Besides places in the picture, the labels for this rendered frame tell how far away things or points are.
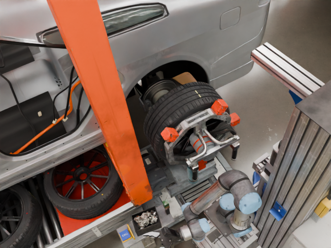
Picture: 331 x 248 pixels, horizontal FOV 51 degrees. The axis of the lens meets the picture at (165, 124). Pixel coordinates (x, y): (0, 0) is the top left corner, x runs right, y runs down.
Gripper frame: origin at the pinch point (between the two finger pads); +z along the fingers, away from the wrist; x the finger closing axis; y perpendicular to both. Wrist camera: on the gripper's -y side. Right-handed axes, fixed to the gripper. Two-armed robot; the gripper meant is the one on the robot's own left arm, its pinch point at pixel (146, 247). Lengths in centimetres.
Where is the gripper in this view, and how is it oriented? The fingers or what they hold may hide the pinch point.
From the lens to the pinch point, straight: 195.9
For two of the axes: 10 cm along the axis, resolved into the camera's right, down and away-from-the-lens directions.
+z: -9.3, 3.4, -1.4
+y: 1.3, 6.7, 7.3
